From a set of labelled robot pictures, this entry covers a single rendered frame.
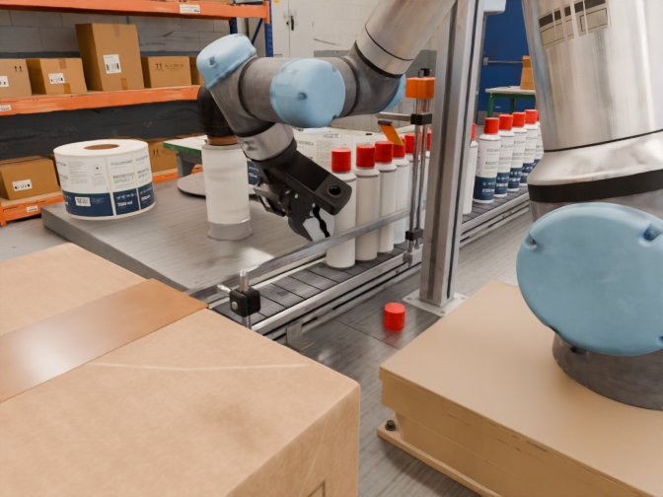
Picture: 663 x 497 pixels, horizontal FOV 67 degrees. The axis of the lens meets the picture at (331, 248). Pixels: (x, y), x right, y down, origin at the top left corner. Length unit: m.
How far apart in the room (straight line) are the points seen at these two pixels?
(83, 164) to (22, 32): 3.97
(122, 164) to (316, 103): 0.71
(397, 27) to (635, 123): 0.33
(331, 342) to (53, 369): 0.56
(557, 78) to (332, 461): 0.29
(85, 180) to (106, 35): 3.40
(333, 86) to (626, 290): 0.37
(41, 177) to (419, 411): 4.08
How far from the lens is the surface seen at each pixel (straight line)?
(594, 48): 0.38
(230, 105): 0.66
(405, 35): 0.63
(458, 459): 0.56
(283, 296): 0.78
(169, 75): 4.87
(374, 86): 0.66
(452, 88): 0.77
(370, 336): 0.77
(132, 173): 1.22
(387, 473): 0.57
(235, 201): 1.00
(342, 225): 0.83
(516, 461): 0.52
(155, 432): 0.19
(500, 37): 8.94
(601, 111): 0.38
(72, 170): 1.23
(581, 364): 0.57
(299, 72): 0.57
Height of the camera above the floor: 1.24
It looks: 22 degrees down
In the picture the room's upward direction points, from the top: straight up
